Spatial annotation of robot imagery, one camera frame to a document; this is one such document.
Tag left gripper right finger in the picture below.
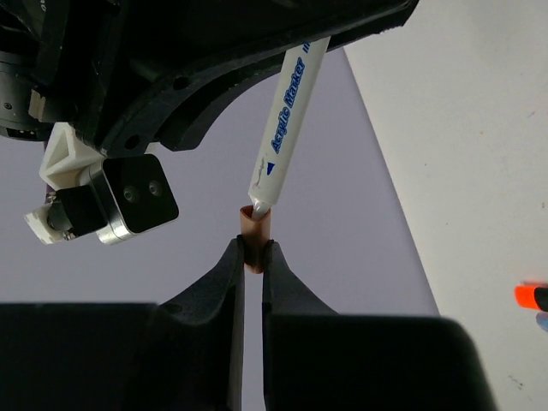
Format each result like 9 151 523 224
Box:
262 241 496 410

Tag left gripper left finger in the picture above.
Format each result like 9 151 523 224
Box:
1 238 245 410

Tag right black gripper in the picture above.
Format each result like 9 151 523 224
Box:
1 1 417 155

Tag brown pen cap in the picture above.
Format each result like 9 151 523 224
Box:
240 205 271 274

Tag black orange highlighter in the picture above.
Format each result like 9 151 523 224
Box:
514 283 548 313

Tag blue highlighter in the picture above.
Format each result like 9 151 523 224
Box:
535 312 548 332

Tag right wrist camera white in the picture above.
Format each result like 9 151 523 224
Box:
24 122 179 245

